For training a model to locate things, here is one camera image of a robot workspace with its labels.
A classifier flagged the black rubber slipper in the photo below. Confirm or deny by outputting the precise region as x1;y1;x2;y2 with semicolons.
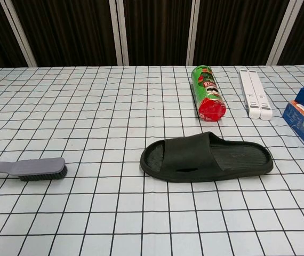
140;131;274;184

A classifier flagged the grey scrubbing brush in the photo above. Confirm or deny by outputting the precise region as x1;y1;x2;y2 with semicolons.
0;157;68;182

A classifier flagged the green Pringles can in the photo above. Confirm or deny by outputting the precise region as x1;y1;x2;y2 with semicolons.
190;65;227;123

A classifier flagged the white checkered tablecloth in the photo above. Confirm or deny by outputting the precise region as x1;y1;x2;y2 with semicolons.
0;65;304;256

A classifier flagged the white folded stand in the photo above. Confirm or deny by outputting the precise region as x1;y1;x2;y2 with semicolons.
239;68;274;121

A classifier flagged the dark folding partition screen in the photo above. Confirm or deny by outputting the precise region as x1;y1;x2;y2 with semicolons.
0;0;304;73

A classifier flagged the blue cardboard box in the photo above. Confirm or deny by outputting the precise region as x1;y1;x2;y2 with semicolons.
282;100;304;161

